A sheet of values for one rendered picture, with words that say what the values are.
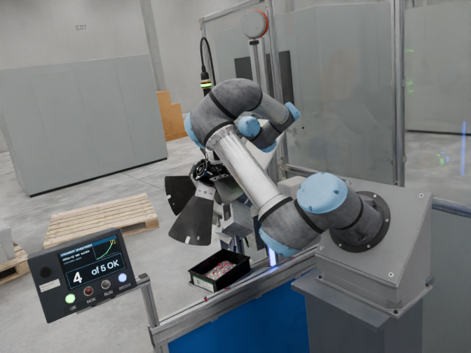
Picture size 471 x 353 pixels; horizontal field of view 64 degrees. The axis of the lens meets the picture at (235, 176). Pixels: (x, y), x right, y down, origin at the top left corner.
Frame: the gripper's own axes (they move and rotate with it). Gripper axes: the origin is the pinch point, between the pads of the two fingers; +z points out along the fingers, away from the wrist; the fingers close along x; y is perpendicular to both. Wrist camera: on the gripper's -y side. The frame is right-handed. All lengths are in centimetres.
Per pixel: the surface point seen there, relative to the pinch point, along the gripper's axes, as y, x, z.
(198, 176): 27.8, -7.1, 6.3
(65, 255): 23, -74, -43
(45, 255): 22, -79, -43
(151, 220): 137, 32, 241
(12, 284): 148, -111, 228
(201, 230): 50, -16, -6
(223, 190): 29.4, -7.3, -17.6
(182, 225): 47, -21, 1
